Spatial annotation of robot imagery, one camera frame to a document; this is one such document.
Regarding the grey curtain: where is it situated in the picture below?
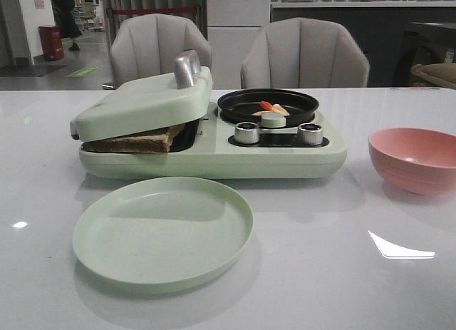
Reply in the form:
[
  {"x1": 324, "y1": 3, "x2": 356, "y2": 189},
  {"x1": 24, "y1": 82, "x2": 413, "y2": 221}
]
[{"x1": 101, "y1": 0, "x2": 207, "y2": 41}]

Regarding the green breakfast maker base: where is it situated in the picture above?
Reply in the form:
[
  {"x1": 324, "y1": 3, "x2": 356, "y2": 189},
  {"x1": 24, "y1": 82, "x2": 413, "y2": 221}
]
[{"x1": 79, "y1": 102, "x2": 347, "y2": 180}]

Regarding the red barrier belt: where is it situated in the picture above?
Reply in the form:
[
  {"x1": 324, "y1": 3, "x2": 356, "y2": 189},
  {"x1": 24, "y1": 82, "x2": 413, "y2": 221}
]
[{"x1": 110, "y1": 5, "x2": 200, "y2": 15}]

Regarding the orange shrimp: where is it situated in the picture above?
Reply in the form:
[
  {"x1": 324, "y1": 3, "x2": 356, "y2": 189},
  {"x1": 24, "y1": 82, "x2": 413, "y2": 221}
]
[{"x1": 252, "y1": 100, "x2": 289, "y2": 116}]

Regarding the left grey chair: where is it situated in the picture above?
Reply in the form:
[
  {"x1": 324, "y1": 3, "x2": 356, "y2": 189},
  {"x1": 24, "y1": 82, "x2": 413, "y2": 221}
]
[{"x1": 110, "y1": 14, "x2": 212, "y2": 88}]

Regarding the dark counter cabinet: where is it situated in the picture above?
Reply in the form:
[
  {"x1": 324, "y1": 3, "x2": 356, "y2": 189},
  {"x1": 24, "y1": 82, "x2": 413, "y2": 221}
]
[{"x1": 271, "y1": 1, "x2": 455, "y2": 87}]

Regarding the green round plate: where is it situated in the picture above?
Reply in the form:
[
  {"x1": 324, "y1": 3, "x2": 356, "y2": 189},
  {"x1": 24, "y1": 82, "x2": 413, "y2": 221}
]
[{"x1": 73, "y1": 177, "x2": 254, "y2": 293}]

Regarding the black washing machine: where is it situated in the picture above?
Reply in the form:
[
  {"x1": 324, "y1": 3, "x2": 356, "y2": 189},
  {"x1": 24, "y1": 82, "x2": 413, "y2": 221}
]
[{"x1": 393, "y1": 22, "x2": 455, "y2": 86}]

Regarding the person in dark skirt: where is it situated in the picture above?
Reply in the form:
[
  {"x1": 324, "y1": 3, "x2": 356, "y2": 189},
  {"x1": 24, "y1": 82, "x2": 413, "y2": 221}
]
[{"x1": 58, "y1": 0, "x2": 82, "y2": 51}]

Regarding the white cabinet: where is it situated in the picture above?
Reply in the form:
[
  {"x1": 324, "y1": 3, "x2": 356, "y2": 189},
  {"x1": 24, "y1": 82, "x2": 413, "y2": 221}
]
[{"x1": 206, "y1": 0, "x2": 271, "y2": 90}]

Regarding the left silver knob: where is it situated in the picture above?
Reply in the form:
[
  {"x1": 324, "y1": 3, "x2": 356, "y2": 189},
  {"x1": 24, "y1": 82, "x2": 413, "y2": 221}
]
[{"x1": 234, "y1": 122, "x2": 259, "y2": 145}]

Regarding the bread slice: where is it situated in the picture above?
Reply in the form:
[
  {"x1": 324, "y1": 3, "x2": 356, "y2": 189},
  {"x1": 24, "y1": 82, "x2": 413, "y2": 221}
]
[{"x1": 82, "y1": 123, "x2": 185, "y2": 153}]

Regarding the grey chair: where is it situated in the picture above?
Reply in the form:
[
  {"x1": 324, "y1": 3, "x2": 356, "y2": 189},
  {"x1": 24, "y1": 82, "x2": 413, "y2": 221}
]
[
  {"x1": 110, "y1": 14, "x2": 212, "y2": 88},
  {"x1": 240, "y1": 18, "x2": 370, "y2": 89}
]

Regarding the right grey chair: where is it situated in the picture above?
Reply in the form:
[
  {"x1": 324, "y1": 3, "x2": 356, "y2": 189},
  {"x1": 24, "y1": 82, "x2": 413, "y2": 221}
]
[{"x1": 240, "y1": 18, "x2": 370, "y2": 89}]

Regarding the green breakfast maker lid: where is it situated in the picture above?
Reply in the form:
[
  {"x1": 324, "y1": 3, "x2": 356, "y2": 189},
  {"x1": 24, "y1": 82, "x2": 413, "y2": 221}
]
[{"x1": 70, "y1": 49, "x2": 212, "y2": 142}]

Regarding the right silver knob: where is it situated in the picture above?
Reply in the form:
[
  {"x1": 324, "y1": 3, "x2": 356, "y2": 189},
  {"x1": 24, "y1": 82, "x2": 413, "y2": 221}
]
[{"x1": 296, "y1": 123, "x2": 323, "y2": 145}]

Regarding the black frying pan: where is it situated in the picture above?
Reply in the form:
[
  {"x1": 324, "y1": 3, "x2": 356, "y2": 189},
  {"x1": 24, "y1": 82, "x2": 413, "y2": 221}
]
[{"x1": 217, "y1": 88, "x2": 319, "y2": 128}]

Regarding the red bin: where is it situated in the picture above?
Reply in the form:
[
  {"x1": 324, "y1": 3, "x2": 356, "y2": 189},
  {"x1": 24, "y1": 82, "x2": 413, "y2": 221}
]
[{"x1": 38, "y1": 25, "x2": 64, "y2": 61}]

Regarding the silver knob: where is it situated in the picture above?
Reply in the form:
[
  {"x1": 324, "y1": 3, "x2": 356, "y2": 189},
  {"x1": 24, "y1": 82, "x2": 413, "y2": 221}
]
[
  {"x1": 234, "y1": 122, "x2": 259, "y2": 145},
  {"x1": 296, "y1": 123, "x2": 323, "y2": 145}
]

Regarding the pink bowl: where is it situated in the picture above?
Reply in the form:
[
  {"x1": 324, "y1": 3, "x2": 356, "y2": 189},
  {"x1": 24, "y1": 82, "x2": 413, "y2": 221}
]
[{"x1": 368, "y1": 128, "x2": 455, "y2": 195}]

